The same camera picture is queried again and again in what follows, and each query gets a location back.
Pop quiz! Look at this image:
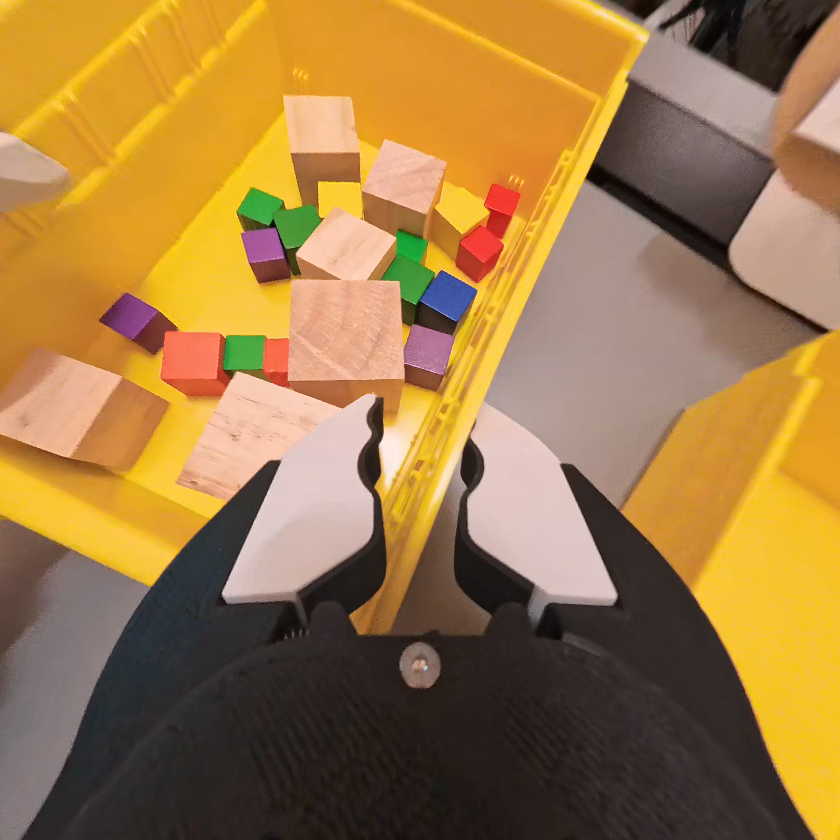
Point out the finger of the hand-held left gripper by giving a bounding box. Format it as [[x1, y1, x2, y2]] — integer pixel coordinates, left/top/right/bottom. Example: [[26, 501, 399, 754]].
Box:
[[0, 131, 71, 212]]

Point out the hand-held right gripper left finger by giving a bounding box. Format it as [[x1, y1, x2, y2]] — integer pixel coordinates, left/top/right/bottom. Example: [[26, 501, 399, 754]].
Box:
[[222, 394, 387, 624]]

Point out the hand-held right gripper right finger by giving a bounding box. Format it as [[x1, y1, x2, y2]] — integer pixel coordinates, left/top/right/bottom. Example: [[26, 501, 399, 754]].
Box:
[[455, 403, 619, 636]]

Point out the pile of wooden cubes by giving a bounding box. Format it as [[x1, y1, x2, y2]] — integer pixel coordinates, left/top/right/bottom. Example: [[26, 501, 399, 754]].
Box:
[[0, 95, 522, 503]]

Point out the yellow plastic box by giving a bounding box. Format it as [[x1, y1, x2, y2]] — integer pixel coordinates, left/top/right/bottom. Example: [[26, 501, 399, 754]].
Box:
[[0, 0, 651, 634], [620, 331, 840, 840]]

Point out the pale wooden chair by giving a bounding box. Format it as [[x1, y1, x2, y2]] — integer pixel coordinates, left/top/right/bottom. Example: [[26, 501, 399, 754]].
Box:
[[728, 20, 840, 331]]

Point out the dark grey cabinet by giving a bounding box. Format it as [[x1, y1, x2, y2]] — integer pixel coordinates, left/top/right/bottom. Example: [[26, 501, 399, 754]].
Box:
[[587, 29, 782, 263]]

